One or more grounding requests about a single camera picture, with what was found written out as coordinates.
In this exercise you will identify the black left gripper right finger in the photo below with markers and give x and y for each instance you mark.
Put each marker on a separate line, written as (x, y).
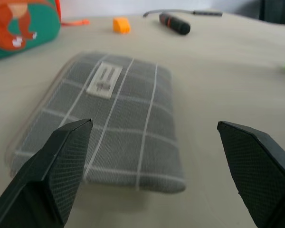
(259, 171)

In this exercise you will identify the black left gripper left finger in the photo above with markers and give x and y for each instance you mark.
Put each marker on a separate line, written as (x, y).
(50, 171)

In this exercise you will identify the grey plaid fabric pouch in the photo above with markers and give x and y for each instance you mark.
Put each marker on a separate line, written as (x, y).
(128, 118)

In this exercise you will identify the green pouch with orange animal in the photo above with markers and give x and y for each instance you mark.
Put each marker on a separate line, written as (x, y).
(21, 23)

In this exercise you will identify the orange plastic block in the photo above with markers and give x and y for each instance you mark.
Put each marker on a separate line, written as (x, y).
(121, 25)

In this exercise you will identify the black marker with red band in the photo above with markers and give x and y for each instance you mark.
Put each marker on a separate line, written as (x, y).
(175, 23)

